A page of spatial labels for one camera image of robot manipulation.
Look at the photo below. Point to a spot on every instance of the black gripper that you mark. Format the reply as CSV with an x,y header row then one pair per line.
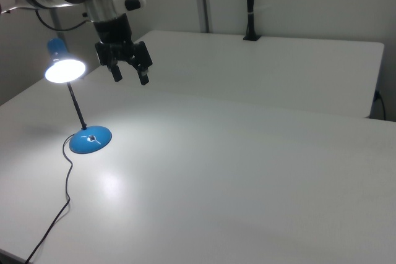
x,y
114,33

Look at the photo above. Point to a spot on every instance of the blue desk lamp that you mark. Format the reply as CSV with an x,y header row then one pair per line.
x,y
89,142

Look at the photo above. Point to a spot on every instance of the black pole with clamp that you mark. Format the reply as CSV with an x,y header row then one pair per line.
x,y
251,1

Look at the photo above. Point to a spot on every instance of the narrow grey partition post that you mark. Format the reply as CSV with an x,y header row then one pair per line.
x,y
56,23

